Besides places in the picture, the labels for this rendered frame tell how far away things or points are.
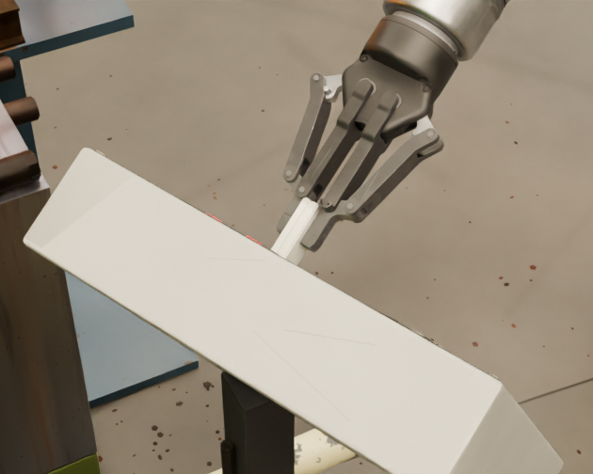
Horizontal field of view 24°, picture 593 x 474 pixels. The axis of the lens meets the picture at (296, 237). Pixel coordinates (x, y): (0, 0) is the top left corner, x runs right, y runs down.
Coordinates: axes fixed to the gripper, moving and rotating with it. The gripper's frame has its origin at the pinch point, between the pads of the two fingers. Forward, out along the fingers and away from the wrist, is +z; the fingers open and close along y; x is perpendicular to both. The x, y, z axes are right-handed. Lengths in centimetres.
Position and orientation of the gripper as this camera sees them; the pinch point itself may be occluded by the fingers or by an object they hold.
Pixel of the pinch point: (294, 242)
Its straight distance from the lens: 112.0
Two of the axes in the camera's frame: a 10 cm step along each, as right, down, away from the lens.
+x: -3.0, -3.1, -9.0
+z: -5.3, 8.4, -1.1
